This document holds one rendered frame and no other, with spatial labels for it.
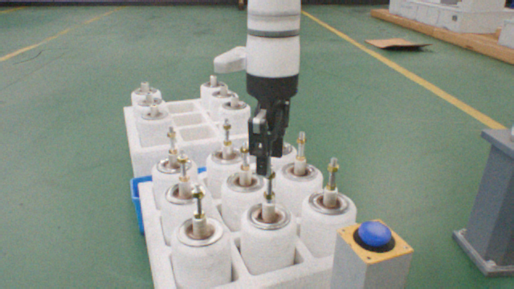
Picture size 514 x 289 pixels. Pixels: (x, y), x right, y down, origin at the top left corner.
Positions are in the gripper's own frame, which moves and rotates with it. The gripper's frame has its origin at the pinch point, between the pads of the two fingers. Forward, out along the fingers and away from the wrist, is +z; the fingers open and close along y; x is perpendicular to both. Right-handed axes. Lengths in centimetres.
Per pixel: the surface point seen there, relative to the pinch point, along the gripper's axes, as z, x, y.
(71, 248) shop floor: 36, 52, 3
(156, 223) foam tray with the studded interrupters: 18.1, 22.7, -0.5
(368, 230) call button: 3.0, -16.0, -8.9
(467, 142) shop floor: 36, -49, 107
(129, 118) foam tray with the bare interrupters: 18, 62, 45
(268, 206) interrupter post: 8.2, -0.3, -1.1
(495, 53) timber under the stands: 32, -88, 280
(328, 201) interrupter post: 9.9, -9.0, 6.5
